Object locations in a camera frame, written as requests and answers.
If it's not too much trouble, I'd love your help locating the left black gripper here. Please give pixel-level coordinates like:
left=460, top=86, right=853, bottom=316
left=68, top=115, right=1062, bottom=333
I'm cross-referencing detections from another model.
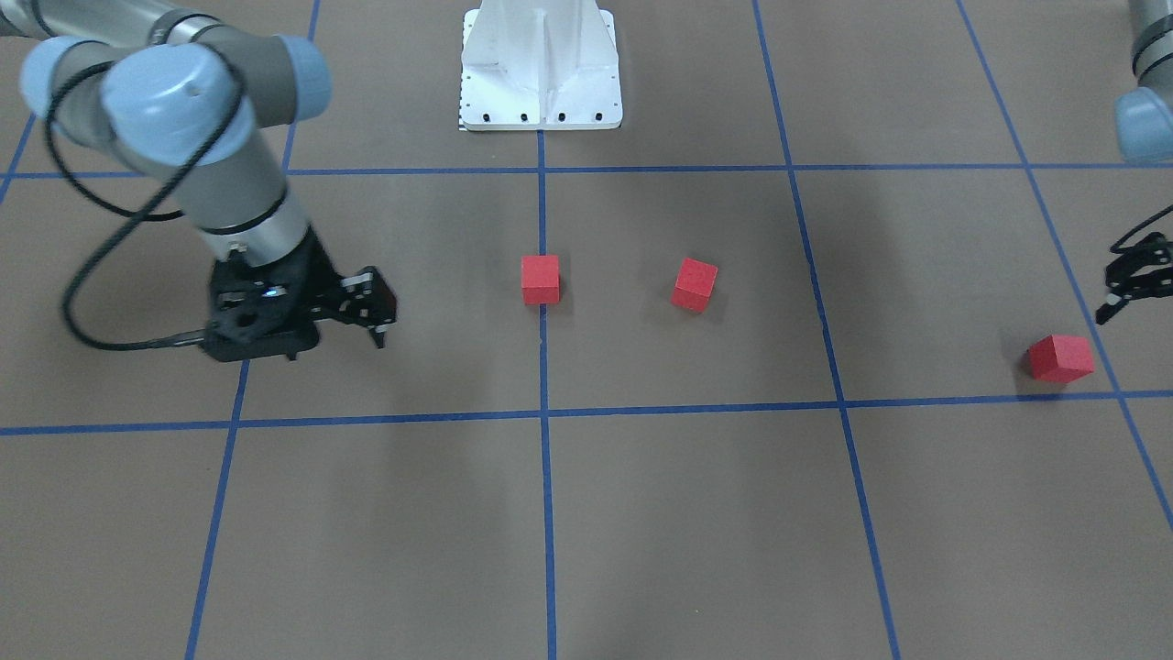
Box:
left=1096, top=231, right=1172, bottom=325

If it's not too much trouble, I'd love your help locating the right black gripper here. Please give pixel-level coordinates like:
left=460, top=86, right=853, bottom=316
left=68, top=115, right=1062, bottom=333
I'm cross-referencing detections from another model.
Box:
left=209, top=227, right=398, bottom=349

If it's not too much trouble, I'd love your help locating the red block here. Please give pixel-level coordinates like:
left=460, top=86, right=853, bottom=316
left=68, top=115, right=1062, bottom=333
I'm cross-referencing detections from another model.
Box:
left=521, top=256, right=562, bottom=306
left=1026, top=335, right=1096, bottom=385
left=670, top=258, right=719, bottom=314

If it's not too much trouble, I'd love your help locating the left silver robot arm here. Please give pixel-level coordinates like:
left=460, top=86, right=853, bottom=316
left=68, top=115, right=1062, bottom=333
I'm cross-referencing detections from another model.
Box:
left=1096, top=1, right=1172, bottom=325

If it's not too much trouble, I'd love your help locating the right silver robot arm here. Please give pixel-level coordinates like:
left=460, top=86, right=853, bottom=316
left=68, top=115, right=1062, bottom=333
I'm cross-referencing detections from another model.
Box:
left=4, top=1, right=396, bottom=362

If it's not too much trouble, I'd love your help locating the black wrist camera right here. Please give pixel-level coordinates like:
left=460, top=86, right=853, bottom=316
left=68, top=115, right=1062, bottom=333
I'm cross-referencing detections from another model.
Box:
left=201, top=280, right=320, bottom=362

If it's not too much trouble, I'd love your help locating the black camera cable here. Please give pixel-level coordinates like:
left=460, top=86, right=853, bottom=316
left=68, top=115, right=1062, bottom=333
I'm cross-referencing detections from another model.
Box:
left=45, top=55, right=248, bottom=352

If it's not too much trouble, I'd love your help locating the white pedestal column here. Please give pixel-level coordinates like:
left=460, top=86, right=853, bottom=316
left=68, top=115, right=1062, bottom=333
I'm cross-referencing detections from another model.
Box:
left=457, top=1, right=624, bottom=131

